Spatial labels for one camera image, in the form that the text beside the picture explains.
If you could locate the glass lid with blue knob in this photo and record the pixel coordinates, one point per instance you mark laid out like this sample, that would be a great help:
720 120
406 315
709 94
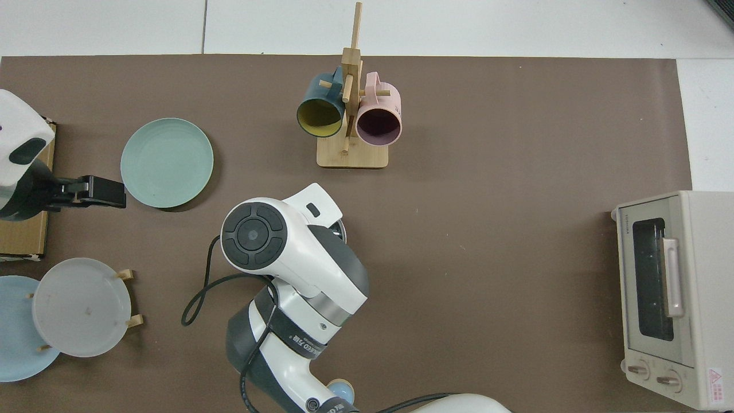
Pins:
340 230

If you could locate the grey plate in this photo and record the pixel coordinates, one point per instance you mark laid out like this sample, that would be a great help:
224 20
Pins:
80 307

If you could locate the teal plate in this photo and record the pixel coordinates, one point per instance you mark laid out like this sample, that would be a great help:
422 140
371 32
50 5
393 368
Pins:
166 163

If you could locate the light blue plate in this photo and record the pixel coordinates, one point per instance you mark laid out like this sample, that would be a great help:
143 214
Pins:
17 344

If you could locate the wooden plate rack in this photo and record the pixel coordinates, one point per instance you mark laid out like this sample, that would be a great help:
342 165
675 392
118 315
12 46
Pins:
135 321

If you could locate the dark teal cup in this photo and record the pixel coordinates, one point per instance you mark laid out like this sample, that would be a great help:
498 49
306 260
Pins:
315 94

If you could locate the wooden cup stand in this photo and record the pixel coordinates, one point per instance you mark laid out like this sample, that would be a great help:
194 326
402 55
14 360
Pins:
352 158

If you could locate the pink cup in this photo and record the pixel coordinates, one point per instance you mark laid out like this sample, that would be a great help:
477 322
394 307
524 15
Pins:
381 106

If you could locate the small blue round thing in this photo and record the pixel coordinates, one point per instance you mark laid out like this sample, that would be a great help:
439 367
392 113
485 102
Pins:
344 393

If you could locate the brown table cloth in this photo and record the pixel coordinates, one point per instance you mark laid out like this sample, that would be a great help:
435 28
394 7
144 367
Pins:
487 229

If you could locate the pale toaster oven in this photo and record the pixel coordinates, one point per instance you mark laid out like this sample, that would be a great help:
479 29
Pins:
705 287

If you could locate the black flat object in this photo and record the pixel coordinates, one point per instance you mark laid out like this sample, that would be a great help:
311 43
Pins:
723 10

